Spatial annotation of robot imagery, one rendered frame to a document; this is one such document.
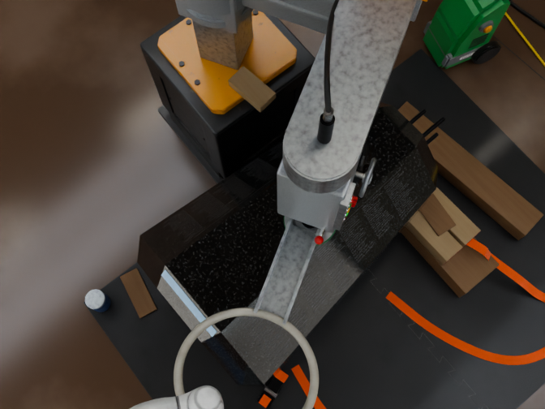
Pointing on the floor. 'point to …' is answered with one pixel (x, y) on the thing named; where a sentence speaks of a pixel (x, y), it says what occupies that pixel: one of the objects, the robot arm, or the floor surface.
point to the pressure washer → (465, 31)
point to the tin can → (97, 300)
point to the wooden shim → (138, 293)
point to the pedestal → (255, 144)
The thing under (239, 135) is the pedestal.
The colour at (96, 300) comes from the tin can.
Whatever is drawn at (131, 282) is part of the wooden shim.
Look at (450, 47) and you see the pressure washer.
